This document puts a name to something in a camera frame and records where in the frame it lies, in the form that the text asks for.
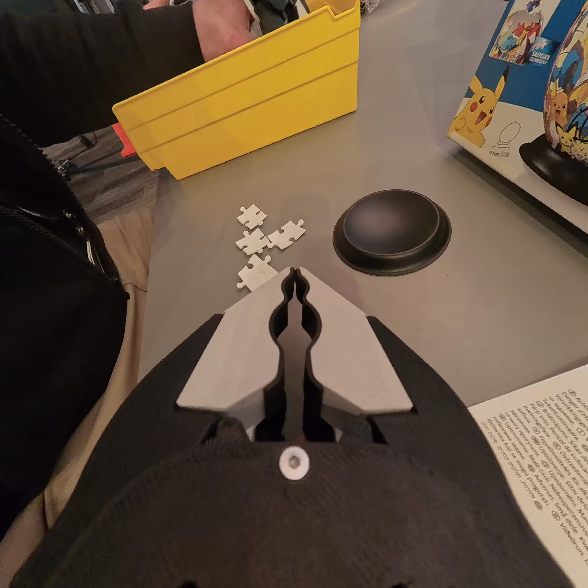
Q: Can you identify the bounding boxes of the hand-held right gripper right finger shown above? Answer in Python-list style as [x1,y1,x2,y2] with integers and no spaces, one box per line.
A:
[296,267,415,442]

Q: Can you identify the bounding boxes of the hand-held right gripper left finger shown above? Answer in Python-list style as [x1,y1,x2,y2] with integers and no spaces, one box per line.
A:
[175,267,295,442]

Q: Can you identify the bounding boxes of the joined white puzzle pieces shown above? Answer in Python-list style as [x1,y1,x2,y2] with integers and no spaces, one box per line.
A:
[236,254,279,293]
[267,219,307,252]

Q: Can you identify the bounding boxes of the yellow plastic bin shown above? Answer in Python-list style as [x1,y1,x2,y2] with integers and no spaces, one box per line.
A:
[112,0,362,181]

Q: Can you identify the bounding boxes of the single white puzzle piece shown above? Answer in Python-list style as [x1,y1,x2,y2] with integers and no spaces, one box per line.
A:
[237,203,268,230]
[235,228,271,256]

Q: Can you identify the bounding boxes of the person's left forearm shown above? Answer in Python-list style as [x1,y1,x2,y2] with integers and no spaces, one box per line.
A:
[0,0,207,148]

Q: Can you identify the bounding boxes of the black round puzzle stand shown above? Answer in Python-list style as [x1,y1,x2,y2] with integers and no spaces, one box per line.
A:
[332,189,453,277]

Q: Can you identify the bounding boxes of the colourful puzzle box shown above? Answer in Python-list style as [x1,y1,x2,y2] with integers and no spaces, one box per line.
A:
[446,0,588,235]

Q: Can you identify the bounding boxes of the person's left hand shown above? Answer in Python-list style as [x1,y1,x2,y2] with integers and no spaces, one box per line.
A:
[191,0,256,63]

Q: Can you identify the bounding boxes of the person's beige trousers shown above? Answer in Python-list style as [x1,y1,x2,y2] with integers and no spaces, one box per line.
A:
[0,209,160,556]

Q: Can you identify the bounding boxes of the person's black jacket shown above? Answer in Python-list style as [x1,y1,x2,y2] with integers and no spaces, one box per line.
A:
[0,112,130,538]

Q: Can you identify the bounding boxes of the orange traffic cone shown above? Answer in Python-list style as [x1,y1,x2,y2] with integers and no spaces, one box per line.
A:
[112,122,137,158]

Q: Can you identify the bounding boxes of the white printed leaflet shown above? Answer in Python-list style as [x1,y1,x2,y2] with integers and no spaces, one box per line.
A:
[467,365,588,588]

